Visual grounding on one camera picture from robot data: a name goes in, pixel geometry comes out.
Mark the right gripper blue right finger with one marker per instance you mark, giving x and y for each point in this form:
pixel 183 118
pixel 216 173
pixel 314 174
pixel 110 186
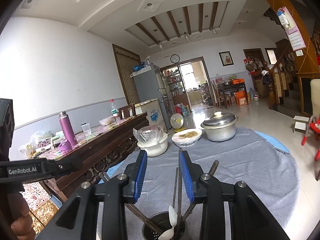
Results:
pixel 189 175

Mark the white bowl with plastic bag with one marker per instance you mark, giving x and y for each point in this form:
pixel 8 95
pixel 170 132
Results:
pixel 152 139

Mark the framed wall picture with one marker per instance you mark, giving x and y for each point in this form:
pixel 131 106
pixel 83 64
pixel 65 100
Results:
pixel 226 58

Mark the dark carved wooden sideboard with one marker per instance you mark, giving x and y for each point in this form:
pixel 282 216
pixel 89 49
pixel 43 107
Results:
pixel 98 155

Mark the white dish with food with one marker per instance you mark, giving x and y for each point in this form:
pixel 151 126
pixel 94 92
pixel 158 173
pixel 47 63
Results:
pixel 187 137

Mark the purple thermos bottle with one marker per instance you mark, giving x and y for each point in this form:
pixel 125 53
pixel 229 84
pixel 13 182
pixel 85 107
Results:
pixel 67 128

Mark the white electric fan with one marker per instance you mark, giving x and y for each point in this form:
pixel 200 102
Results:
pixel 177 121

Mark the round wall clock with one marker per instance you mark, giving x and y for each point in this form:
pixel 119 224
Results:
pixel 175 58

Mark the wall calendar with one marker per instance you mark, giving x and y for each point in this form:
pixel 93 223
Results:
pixel 291 29

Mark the aluminium pot with lid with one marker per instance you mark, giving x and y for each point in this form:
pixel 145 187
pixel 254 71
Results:
pixel 220 127

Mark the white chest freezer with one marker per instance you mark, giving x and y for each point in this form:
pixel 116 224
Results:
pixel 153 111

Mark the orange box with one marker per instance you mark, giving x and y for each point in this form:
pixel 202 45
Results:
pixel 241 98

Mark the purple thermos lid cup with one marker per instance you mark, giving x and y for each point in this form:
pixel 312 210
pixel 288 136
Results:
pixel 65 146

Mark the black utensil holder cup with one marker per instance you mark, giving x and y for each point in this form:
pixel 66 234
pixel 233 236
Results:
pixel 162 221

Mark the clear bottle red cap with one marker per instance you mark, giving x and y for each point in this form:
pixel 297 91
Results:
pixel 114 109

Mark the grey refrigerator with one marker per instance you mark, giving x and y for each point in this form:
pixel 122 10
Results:
pixel 150 84

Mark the clear plastic cup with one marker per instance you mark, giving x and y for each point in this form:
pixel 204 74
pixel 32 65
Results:
pixel 86 130

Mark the small white step stool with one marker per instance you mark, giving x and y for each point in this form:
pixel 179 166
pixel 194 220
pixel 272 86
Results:
pixel 300 123

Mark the person's left hand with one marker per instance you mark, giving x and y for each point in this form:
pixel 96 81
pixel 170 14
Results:
pixel 22 226

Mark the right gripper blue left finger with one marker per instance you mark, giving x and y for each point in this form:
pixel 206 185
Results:
pixel 141 165

